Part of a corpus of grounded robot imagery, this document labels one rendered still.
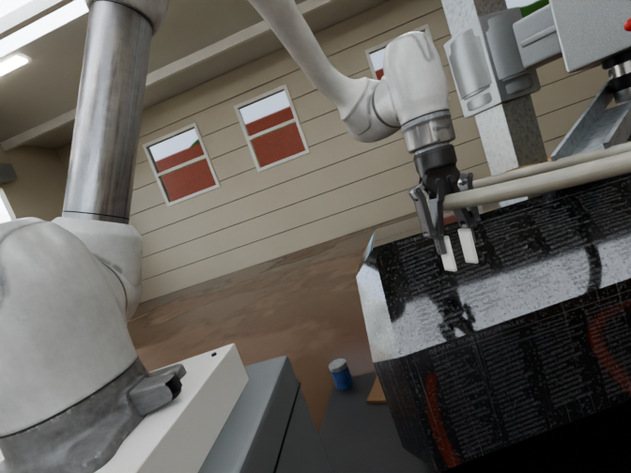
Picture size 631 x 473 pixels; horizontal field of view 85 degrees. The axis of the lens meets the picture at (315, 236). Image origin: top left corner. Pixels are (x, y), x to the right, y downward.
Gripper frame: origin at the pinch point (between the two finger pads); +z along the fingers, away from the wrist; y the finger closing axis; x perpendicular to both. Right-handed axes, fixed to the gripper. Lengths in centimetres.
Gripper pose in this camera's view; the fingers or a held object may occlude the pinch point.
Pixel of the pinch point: (457, 251)
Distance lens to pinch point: 72.5
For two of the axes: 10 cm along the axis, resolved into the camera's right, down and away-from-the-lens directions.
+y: 9.2, -2.8, 2.7
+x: -2.8, 0.0, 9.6
